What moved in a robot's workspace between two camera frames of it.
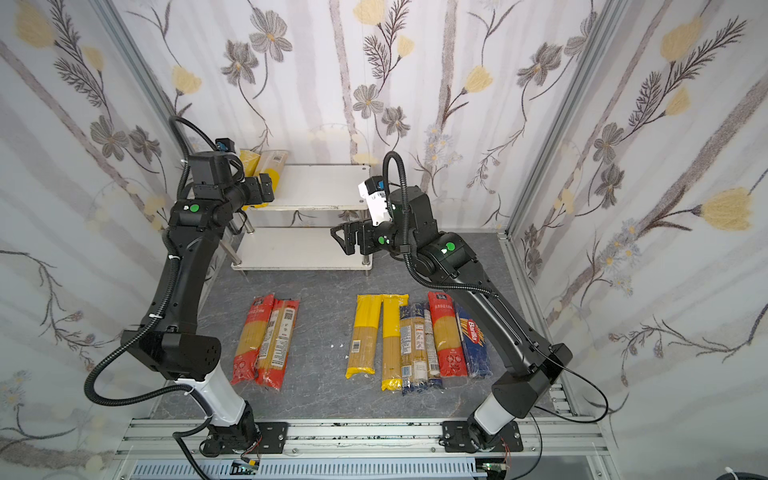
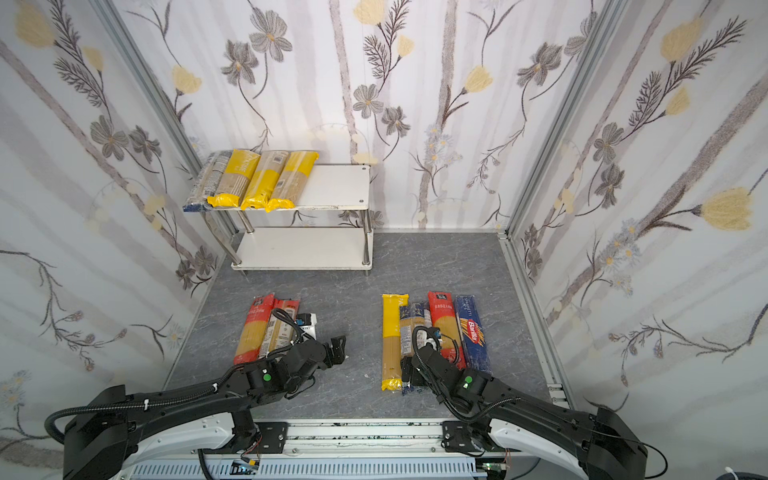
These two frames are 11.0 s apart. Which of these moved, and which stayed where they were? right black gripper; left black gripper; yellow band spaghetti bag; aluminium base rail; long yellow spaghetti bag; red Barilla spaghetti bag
Moved: right black gripper; left black gripper
Stayed: long yellow spaghetti bag; red Barilla spaghetti bag; aluminium base rail; yellow band spaghetti bag
